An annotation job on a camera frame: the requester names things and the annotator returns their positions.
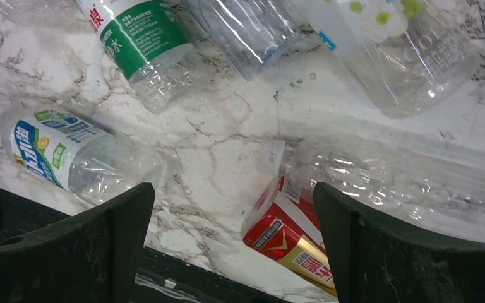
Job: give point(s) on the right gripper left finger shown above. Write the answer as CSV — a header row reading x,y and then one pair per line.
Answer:
x,y
79,251

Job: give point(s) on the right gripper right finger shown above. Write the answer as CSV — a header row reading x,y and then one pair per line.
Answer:
x,y
375,257

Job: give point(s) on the red gold label bottle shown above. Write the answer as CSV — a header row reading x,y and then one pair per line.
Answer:
x,y
283,226

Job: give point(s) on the blue lemon label bottle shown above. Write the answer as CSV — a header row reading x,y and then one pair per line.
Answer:
x,y
75,155

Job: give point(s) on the clear unlabelled bottle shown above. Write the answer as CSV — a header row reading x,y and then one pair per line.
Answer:
x,y
431,192

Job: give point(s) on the white label bottle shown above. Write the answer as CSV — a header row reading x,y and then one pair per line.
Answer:
x,y
405,54

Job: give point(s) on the green label Nongfu bottle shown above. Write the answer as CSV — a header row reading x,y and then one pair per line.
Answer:
x,y
149,45

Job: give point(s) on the clear blue tinted bottle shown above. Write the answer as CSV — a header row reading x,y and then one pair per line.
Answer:
x,y
252,34

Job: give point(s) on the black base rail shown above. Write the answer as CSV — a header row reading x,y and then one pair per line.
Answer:
x,y
100,267

